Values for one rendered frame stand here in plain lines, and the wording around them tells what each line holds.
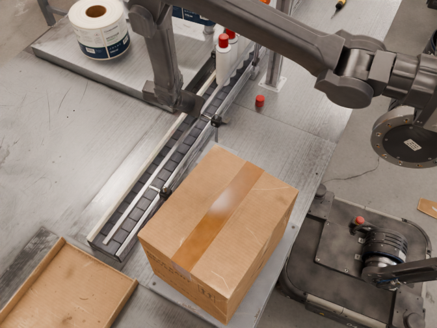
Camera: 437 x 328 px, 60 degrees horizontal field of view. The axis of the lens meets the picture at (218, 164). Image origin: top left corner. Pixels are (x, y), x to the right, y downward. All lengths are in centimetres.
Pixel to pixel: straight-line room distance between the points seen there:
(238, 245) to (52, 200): 69
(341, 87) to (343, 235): 126
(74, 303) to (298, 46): 87
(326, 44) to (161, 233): 50
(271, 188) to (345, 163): 152
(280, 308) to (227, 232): 116
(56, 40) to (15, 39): 167
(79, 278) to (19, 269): 18
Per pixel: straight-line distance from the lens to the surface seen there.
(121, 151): 135
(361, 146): 250
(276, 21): 66
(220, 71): 138
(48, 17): 332
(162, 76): 97
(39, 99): 160
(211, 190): 89
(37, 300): 120
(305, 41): 67
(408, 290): 190
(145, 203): 116
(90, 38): 155
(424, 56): 70
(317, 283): 177
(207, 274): 81
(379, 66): 68
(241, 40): 141
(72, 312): 115
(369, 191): 234
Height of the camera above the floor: 189
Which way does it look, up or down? 56 degrees down
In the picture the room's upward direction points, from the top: straight up
